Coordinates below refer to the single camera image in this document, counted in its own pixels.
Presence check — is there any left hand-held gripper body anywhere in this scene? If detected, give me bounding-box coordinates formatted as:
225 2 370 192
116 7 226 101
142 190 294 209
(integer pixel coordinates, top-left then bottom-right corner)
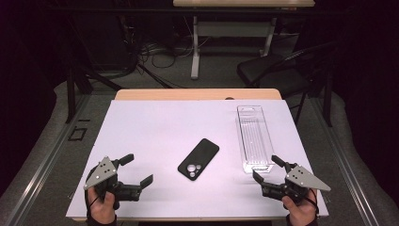
83 155 142 211

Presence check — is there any white board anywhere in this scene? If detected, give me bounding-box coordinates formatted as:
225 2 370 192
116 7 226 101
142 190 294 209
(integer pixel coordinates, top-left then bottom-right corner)
65 99 329 220

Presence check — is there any person's left hand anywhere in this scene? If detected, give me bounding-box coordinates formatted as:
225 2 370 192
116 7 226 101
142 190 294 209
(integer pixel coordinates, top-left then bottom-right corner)
87 186 117 221

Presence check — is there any metal floor rail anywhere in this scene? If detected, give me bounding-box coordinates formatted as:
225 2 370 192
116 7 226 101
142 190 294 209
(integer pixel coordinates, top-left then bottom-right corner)
0 93 92 226
309 96 381 226

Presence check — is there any bundle of floor cables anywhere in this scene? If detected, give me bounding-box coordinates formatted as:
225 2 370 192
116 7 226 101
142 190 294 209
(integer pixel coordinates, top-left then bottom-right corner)
136 39 197 71

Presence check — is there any white-legged wooden desk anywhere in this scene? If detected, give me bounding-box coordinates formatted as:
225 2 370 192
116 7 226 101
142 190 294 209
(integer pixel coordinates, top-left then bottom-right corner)
172 0 316 80

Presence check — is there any right hand-held gripper black cable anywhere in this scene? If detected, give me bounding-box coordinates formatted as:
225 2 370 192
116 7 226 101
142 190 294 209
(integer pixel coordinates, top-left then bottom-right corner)
308 187 320 219

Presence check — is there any clear plastic packaging tray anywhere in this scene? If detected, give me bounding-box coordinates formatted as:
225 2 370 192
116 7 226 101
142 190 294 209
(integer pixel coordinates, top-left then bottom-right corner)
235 105 277 174

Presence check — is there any black phone case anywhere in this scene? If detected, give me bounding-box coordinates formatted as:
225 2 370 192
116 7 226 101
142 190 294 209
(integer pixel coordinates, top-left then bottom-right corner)
177 137 220 182

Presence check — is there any person's right hand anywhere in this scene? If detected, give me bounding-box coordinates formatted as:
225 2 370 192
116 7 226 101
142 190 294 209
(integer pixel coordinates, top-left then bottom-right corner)
281 188 318 222

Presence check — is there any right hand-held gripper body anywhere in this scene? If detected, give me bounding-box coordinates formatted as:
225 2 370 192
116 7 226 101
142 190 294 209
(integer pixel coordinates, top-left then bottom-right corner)
261 162 332 207

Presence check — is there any hand-held gripper black cable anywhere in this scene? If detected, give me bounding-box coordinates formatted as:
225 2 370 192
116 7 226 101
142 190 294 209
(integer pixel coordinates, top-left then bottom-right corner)
308 187 320 219
84 166 96 220

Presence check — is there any left hand-held gripper black cable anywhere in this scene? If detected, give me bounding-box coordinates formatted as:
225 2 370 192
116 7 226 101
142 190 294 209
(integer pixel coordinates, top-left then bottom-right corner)
84 166 96 220

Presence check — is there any black chair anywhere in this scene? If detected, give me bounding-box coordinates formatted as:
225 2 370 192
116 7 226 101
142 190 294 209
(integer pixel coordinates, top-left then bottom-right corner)
236 41 339 127

